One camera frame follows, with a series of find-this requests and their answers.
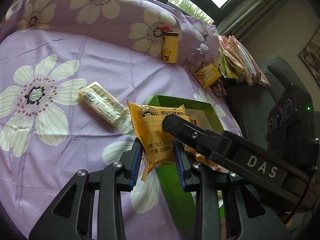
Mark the green cardboard box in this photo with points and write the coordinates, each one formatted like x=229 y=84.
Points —
x=175 y=205

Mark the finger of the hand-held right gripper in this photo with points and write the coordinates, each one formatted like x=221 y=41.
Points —
x=190 y=133

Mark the yellow drink carton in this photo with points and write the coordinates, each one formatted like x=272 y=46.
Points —
x=207 y=76

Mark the stack of folded cloths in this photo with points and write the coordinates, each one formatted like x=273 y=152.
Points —
x=245 y=60

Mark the orange crinkled snack packet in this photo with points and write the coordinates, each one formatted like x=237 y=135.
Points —
x=207 y=164

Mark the green yellow packet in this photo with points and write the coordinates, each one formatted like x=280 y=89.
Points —
x=227 y=67

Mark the framed wall picture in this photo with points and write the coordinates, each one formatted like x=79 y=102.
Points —
x=311 y=52

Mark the dark snack packet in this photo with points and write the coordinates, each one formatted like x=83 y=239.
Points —
x=220 y=90

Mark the yellow bear bottle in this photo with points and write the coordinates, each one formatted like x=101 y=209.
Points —
x=170 y=50

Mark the silver-gold wrapped snack bar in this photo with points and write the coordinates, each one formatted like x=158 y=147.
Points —
x=102 y=102

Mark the orange bread packet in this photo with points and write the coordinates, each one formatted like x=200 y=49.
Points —
x=155 y=130

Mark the purple floral bed sheet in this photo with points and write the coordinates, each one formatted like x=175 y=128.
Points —
x=87 y=55

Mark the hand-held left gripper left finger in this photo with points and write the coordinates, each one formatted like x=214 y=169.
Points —
x=136 y=165

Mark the clear plastic bottle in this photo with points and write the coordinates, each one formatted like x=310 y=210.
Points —
x=196 y=57

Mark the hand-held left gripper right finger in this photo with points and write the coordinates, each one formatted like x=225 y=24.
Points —
x=180 y=170

